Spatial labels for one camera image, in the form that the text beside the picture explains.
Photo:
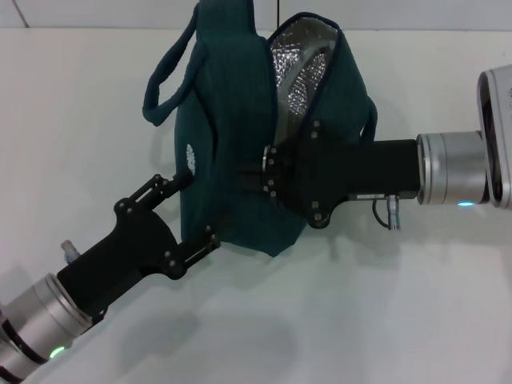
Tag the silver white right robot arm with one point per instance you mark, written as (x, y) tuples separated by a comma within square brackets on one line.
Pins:
[(456, 170)]

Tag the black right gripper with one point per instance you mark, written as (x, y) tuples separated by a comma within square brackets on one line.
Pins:
[(352, 172)]

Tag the left gripper silver post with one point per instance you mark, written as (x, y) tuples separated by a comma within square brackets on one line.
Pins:
[(70, 250)]

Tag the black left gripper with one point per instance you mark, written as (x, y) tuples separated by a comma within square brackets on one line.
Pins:
[(124, 252)]

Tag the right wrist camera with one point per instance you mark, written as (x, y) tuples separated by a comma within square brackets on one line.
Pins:
[(498, 136)]

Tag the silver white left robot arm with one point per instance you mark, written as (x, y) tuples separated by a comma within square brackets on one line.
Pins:
[(36, 316)]

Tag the gripper silver post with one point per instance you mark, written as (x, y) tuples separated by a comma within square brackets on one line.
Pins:
[(394, 212), (70, 250)]

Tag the dark teal insulated bag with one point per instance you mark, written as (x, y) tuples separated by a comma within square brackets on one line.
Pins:
[(240, 120)]

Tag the right gripper silver post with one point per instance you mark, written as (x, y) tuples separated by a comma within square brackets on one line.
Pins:
[(394, 212)]

